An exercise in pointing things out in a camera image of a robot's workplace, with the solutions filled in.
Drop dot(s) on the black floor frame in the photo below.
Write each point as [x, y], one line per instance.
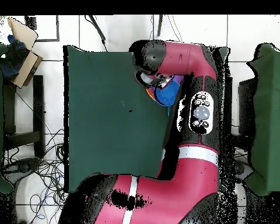
[57, 30]

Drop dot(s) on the small dark blue bowl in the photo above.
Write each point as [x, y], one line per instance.
[166, 95]

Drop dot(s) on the black chair base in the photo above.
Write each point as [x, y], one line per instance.
[23, 166]

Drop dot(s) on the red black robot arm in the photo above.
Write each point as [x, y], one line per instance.
[165, 193]

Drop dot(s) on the black stool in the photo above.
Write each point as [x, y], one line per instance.
[38, 105]

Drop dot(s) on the large yellow bowl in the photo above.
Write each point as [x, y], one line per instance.
[150, 93]

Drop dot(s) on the cardboard box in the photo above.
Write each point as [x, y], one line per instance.
[28, 67]

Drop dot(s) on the dark green table cloth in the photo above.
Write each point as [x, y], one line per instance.
[95, 93]

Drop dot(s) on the black computer case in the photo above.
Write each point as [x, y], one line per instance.
[246, 107]

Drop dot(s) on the blue bag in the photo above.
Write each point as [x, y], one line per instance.
[14, 60]

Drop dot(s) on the black tripod leg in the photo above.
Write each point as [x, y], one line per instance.
[97, 28]
[160, 25]

